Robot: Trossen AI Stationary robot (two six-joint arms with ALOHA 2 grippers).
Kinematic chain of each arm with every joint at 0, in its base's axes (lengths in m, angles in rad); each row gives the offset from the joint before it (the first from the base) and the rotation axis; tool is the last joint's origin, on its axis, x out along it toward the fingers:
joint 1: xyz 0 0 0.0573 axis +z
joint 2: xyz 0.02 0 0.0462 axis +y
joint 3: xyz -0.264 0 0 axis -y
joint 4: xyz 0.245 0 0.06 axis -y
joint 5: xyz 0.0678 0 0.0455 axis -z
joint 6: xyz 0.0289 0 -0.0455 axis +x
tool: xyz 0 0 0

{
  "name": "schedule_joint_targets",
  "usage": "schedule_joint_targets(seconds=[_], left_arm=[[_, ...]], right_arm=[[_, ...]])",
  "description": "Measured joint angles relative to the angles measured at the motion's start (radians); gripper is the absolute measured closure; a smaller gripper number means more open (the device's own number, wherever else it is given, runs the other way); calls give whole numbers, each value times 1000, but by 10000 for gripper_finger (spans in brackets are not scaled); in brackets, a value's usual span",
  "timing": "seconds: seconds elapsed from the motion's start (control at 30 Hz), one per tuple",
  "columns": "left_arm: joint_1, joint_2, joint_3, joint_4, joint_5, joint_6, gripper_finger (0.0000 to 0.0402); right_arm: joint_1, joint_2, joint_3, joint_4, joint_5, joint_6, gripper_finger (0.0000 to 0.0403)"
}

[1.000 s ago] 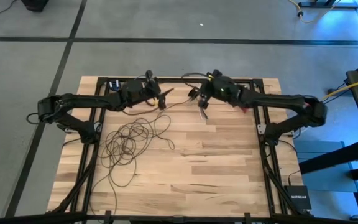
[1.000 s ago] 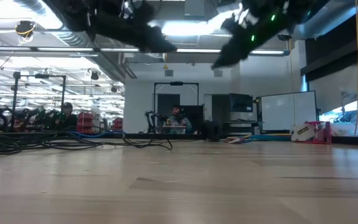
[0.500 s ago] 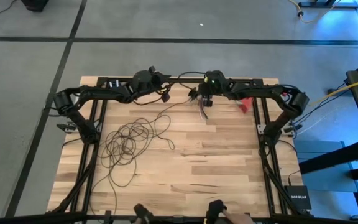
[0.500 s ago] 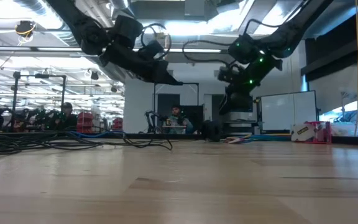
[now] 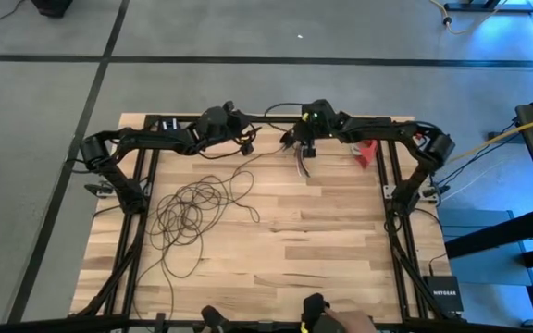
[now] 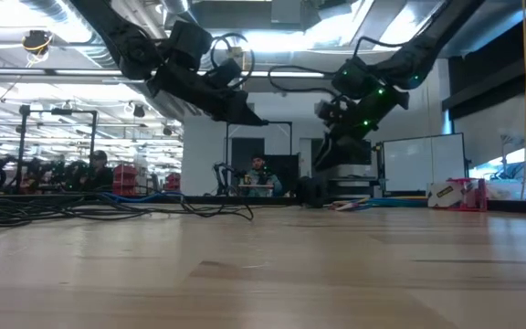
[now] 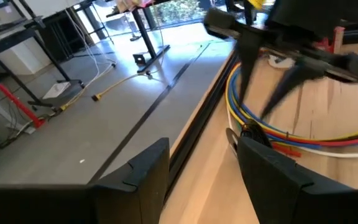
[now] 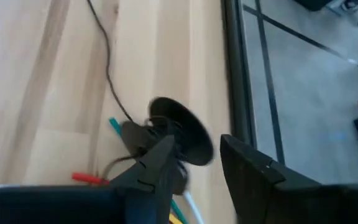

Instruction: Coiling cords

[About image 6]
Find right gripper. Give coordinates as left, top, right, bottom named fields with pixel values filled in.
left=312, top=83, right=411, bottom=174

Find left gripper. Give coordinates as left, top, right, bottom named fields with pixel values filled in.
left=146, top=58, right=270, bottom=128

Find long black cord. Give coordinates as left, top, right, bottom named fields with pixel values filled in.
left=0, top=190, right=256, bottom=229

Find black equipment cart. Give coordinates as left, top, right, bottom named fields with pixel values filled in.
left=326, top=135, right=382, bottom=197

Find person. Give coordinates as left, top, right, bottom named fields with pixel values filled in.
left=79, top=149, right=116, bottom=192
left=243, top=154, right=284, bottom=197

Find white whiteboard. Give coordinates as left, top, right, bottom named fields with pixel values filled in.
left=383, top=133, right=468, bottom=193

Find red storage bins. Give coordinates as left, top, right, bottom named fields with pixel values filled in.
left=112, top=163, right=142, bottom=196
left=164, top=172, right=183, bottom=191

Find red tape dispenser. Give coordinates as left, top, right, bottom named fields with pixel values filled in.
left=426, top=177, right=489, bottom=212

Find long ceiling light bar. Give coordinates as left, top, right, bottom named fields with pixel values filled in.
left=0, top=67, right=337, bottom=84

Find black gantry frame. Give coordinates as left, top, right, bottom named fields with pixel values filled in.
left=224, top=119, right=294, bottom=197
left=14, top=103, right=100, bottom=191

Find colourful cable bundle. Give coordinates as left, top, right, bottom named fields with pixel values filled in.
left=344, top=195, right=428, bottom=207

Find red cable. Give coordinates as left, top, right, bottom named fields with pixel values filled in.
left=326, top=198, right=353, bottom=211

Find thin blue data cable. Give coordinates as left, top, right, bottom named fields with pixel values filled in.
left=98, top=190, right=185, bottom=204

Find silver ventilation duct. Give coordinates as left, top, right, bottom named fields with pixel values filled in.
left=18, top=0, right=203, bottom=118

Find hanging yellow cord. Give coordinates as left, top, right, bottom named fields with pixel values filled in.
left=520, top=0, right=526, bottom=201

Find ceiling cord reel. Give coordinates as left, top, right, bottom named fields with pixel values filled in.
left=20, top=29, right=55, bottom=58

